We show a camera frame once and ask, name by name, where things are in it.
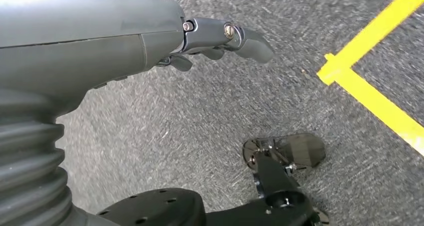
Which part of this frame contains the black round robot joint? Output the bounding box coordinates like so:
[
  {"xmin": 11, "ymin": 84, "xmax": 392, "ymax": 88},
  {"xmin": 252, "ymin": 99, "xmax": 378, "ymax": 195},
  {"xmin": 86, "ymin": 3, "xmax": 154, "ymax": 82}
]
[{"xmin": 96, "ymin": 188, "xmax": 207, "ymax": 226}]

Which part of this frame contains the black robot left foot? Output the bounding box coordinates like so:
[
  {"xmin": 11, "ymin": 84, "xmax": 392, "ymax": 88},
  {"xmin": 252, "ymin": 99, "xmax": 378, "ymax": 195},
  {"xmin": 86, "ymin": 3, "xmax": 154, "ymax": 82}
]
[{"xmin": 242, "ymin": 133, "xmax": 327, "ymax": 172}]

